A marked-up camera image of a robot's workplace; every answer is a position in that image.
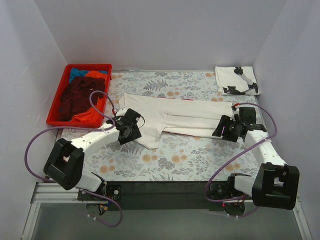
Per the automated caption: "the folded white printed t-shirt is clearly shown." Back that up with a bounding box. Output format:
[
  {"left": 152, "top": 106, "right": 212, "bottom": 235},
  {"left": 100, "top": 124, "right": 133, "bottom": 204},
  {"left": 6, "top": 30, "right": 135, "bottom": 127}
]
[{"left": 214, "top": 66, "right": 260, "bottom": 96}]

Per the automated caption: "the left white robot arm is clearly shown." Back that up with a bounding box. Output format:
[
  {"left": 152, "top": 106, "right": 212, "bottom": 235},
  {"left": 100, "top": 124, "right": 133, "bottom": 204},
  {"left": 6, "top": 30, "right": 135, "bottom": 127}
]
[{"left": 43, "top": 108, "right": 142, "bottom": 192}]

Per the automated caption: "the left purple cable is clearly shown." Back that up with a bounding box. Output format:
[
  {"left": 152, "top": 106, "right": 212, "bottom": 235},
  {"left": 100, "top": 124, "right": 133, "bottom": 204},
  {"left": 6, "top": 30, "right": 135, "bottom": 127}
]
[{"left": 24, "top": 90, "right": 124, "bottom": 228}]

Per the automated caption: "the orange t-shirt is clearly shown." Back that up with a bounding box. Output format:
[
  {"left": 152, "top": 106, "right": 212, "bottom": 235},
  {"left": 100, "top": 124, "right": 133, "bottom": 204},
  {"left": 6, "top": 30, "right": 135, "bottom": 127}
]
[{"left": 70, "top": 70, "right": 109, "bottom": 124}]

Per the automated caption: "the white Coca-Cola t-shirt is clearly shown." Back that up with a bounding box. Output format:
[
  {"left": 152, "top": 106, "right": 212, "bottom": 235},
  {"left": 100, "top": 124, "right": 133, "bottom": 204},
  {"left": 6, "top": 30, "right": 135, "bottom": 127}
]
[{"left": 118, "top": 93, "right": 233, "bottom": 149}]

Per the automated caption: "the blue t-shirt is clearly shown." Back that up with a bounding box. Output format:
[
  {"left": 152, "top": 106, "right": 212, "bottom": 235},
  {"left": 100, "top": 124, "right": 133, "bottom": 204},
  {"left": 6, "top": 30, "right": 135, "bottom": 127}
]
[{"left": 69, "top": 67, "right": 89, "bottom": 83}]

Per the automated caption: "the floral patterned table mat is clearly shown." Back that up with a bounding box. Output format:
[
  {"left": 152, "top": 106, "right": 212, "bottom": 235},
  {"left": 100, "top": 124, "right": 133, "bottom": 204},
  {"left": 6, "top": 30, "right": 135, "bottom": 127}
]
[{"left": 83, "top": 71, "right": 259, "bottom": 181}]

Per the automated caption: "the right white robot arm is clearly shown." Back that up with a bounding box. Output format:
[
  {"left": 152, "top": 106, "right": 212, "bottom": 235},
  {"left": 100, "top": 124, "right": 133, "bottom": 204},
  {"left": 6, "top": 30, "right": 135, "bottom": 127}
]
[{"left": 205, "top": 103, "right": 300, "bottom": 210}]

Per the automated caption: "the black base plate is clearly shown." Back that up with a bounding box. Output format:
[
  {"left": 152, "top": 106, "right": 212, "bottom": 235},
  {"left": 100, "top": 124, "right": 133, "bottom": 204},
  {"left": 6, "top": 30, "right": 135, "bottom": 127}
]
[{"left": 77, "top": 180, "right": 247, "bottom": 217}]

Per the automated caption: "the aluminium frame rail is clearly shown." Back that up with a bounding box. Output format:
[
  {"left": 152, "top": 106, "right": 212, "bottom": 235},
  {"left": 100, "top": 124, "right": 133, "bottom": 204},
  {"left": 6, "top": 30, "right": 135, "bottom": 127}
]
[{"left": 31, "top": 182, "right": 83, "bottom": 203}]

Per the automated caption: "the maroon t-shirt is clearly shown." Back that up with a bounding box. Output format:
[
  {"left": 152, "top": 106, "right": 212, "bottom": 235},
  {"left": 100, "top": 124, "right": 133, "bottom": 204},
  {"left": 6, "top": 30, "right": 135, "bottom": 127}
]
[{"left": 58, "top": 76, "right": 106, "bottom": 122}]

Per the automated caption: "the red plastic bin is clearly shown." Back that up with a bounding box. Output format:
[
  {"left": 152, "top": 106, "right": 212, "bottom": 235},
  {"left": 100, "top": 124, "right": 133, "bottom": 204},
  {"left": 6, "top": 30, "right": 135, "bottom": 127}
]
[{"left": 46, "top": 63, "right": 112, "bottom": 129}]

